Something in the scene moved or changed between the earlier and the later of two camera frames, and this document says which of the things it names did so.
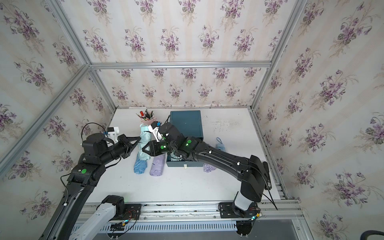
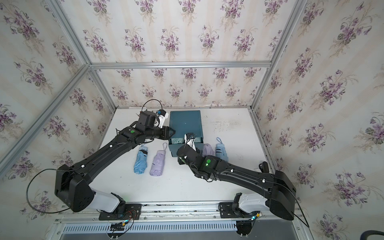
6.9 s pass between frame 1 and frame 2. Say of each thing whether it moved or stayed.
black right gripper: moved
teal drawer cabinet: moved
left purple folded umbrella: stayed
